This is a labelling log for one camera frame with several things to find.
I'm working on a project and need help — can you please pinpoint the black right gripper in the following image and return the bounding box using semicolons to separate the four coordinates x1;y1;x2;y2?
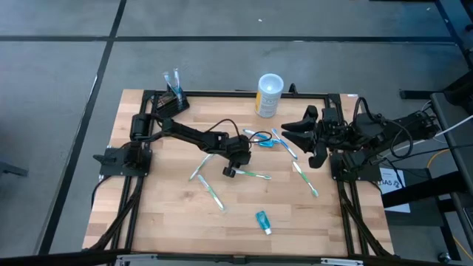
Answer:
281;105;355;169

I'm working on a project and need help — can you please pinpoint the blue white toothbrush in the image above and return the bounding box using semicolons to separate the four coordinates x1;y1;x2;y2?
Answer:
172;68;184;103
242;128;273;141
270;127;299;160

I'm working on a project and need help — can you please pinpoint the green white toothbrush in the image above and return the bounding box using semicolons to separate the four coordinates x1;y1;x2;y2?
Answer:
291;160;320;198
234;168;273;181

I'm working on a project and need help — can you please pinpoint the black wire caddy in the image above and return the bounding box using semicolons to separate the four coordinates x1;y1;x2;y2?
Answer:
153;90;191;120

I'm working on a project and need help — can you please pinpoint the white wipes canister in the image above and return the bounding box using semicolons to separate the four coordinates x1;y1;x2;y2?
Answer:
254;72;285;118

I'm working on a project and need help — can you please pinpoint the white paper sign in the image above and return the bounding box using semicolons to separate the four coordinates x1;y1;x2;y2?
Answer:
378;168;411;214

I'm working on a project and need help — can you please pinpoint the black side desk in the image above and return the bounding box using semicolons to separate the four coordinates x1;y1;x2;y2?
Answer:
380;69;473;266

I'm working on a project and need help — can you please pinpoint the black metal beam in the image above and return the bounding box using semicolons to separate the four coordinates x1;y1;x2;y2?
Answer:
434;0;473;69

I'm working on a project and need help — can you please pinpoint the black rig crossbar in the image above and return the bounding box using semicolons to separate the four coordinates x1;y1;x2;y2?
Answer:
0;248;473;266

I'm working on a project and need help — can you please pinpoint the office chair base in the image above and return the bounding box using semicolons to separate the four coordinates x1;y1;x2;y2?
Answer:
0;161;29;178

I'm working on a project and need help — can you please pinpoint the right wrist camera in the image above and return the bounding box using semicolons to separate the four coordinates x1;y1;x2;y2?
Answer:
323;107;341;125

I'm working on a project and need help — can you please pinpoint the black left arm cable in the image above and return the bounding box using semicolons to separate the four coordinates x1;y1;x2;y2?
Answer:
205;117;274;147

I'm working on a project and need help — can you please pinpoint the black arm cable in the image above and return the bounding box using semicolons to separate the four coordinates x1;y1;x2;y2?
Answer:
205;117;274;147
353;96;415;149

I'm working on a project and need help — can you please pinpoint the black table frame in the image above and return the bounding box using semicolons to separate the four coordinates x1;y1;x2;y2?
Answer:
83;88;396;259

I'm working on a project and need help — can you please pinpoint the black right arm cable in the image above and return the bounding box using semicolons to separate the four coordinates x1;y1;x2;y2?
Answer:
353;96;415;149

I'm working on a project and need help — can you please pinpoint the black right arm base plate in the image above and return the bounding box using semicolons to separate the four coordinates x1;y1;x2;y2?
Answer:
330;151;381;182

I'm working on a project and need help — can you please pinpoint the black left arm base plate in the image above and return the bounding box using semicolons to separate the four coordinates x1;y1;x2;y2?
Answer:
99;147;153;177

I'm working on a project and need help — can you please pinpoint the yellow floor cable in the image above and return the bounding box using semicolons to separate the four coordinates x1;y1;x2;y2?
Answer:
426;147;473;256

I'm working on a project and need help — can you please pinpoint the silver frame bracket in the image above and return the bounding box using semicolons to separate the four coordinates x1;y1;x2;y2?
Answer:
116;253;158;266
320;257;365;266

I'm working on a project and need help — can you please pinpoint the white cable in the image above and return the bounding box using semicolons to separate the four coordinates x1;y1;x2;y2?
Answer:
384;101;473;158

